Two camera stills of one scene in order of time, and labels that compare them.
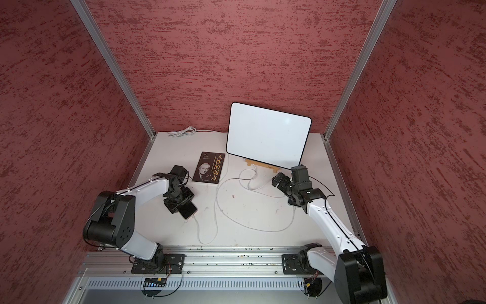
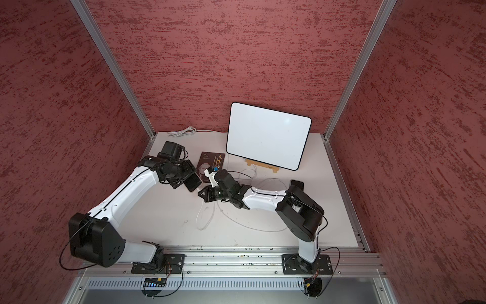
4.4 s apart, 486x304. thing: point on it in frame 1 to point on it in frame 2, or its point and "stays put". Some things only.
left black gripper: (171, 205) to (188, 168)
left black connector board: (155, 282) stays put
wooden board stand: (250, 161) stays put
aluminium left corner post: (97, 34) stays put
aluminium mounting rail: (199, 260) stays put
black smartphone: (186, 209) to (192, 182)
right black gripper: (280, 175) to (209, 196)
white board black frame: (267, 135) stays put
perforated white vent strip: (190, 284) stays put
